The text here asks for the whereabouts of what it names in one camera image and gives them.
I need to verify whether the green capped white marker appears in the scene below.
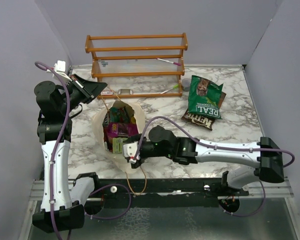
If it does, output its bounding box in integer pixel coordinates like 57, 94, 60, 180
160, 84, 179, 94

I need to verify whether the metal handle bracket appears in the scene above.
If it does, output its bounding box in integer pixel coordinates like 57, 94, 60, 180
118, 88, 133, 95

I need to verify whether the light green snack packet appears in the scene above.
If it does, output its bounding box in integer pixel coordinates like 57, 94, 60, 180
112, 137, 128, 154

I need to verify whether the magenta candy bag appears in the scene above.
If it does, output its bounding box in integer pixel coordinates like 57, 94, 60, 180
106, 122, 139, 138

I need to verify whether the wooden three-tier shelf rack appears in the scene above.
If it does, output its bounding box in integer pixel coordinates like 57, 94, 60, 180
84, 32, 188, 99

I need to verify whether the small red white box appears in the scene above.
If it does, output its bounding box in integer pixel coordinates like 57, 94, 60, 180
101, 90, 113, 96

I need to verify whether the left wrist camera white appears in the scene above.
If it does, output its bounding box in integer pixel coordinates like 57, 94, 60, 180
46, 60, 72, 84

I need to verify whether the small grey plastic cup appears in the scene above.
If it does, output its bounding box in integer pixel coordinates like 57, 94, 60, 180
181, 78, 191, 92

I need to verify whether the pink capped white marker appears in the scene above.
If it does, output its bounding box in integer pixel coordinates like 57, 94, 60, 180
156, 58, 182, 66

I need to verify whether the beige paper bag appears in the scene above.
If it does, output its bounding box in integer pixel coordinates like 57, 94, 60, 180
92, 86, 148, 196

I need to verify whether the brown kettle chips bag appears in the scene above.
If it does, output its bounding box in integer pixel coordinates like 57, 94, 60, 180
181, 88, 226, 131

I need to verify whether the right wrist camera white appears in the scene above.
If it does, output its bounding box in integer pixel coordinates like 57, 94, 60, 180
122, 142, 140, 164

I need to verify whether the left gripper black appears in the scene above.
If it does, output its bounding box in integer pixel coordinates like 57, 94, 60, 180
59, 73, 107, 115

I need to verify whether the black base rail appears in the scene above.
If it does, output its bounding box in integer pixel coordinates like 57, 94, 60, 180
84, 177, 249, 213

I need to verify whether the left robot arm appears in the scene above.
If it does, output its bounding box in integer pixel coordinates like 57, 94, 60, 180
32, 74, 107, 233

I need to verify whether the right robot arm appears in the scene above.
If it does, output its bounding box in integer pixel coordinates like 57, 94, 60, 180
122, 125, 285, 196

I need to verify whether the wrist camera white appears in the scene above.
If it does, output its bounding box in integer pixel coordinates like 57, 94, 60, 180
46, 60, 72, 84
122, 142, 140, 164

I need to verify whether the green real chips bag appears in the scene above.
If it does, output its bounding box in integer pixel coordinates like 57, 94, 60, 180
188, 75, 223, 119

